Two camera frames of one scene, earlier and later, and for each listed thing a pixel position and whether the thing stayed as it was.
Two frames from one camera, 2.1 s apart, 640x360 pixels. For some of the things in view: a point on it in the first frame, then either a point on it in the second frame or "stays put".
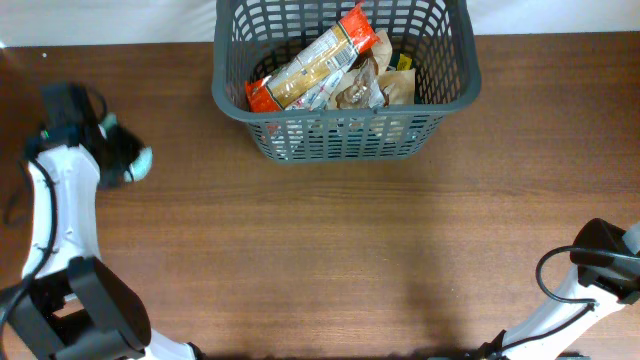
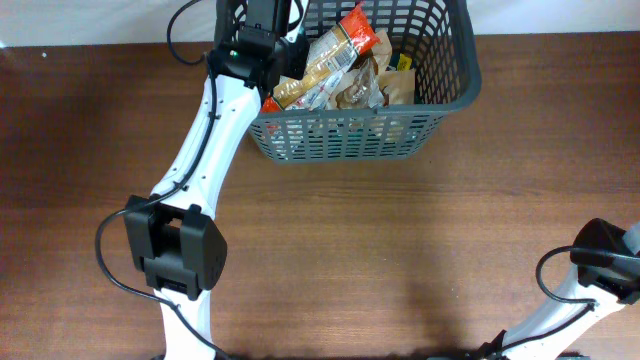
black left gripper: [134, 145] → [303, 55]
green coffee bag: [404, 63] stays put
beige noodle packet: [398, 85] stays put
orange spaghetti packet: [291, 81] stays put
